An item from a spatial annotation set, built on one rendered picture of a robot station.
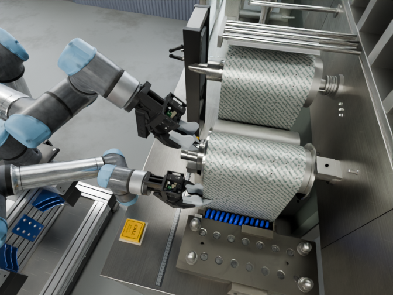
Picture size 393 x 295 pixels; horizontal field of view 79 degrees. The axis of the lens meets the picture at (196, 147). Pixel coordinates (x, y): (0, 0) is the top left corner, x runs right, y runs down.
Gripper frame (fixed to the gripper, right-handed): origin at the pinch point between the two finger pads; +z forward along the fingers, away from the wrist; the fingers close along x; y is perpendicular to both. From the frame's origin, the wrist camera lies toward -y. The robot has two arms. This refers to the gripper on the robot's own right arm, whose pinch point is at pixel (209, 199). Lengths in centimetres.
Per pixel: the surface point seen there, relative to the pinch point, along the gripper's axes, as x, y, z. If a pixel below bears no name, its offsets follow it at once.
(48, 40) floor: 227, -109, -261
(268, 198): -0.2, 9.1, 16.1
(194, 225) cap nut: -8.2, -2.4, -2.8
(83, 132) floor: 89, -109, -136
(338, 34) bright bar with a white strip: 37, 36, 26
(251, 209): -0.3, 0.0, 13.4
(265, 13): 76, 23, 9
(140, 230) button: -9.6, -16.5, -22.3
